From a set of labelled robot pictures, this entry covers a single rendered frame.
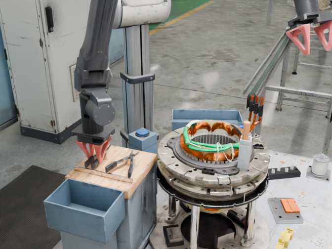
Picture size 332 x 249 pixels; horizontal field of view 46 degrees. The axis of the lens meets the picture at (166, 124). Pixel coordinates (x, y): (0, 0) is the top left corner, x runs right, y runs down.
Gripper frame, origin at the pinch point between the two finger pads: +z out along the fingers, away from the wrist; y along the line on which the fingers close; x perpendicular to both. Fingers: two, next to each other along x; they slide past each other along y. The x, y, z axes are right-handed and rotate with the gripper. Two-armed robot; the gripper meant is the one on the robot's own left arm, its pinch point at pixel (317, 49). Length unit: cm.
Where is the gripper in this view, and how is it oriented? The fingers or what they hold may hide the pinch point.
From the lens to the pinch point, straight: 112.8
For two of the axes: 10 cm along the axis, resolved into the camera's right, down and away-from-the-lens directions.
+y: 8.7, -2.2, 4.4
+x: -4.3, 1.0, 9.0
